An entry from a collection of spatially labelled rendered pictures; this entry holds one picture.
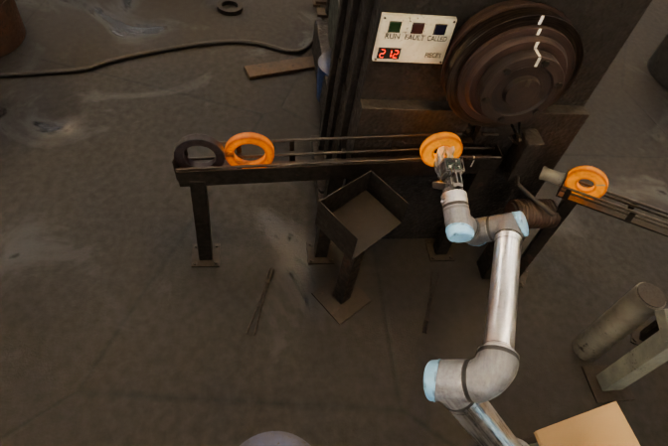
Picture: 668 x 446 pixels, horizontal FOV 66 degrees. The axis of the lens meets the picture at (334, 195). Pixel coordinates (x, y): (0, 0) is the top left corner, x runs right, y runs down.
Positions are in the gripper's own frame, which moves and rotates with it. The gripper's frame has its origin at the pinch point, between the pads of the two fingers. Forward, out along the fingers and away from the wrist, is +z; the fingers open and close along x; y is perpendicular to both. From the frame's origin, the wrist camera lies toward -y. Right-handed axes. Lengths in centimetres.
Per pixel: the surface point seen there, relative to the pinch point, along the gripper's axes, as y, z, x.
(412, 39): 24.6, 28.0, 15.9
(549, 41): 40.9, 16.1, -23.2
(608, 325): -39, -61, -78
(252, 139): -9, 6, 69
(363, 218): -19.3, -21.0, 27.9
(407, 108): -1.9, 17.3, 11.1
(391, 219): -18.2, -21.8, 17.3
